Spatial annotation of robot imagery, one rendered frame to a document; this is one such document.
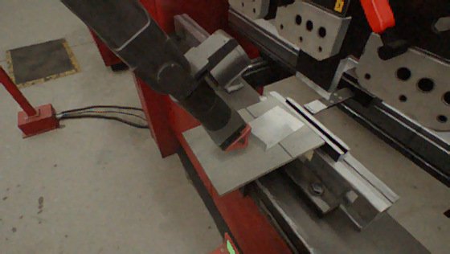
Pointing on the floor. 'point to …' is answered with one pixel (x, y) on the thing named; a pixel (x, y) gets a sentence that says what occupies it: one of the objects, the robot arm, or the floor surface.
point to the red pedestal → (36, 122)
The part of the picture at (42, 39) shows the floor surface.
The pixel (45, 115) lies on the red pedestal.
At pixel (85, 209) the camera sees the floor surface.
